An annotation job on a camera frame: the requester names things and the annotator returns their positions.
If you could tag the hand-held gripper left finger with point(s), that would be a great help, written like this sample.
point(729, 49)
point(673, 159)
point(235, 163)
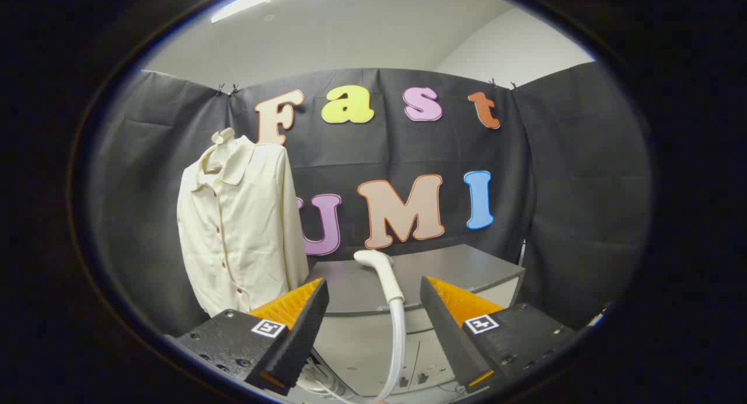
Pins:
point(303, 334)

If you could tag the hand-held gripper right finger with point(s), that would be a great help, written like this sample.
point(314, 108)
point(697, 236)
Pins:
point(449, 340)

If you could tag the cream button-up shirt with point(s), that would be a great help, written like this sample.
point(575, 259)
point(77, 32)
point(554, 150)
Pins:
point(245, 229)

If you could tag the white cabinet with grey top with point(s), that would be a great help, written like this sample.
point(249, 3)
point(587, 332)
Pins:
point(461, 267)

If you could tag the white plastic hanger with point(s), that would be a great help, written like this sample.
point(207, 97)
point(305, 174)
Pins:
point(223, 136)

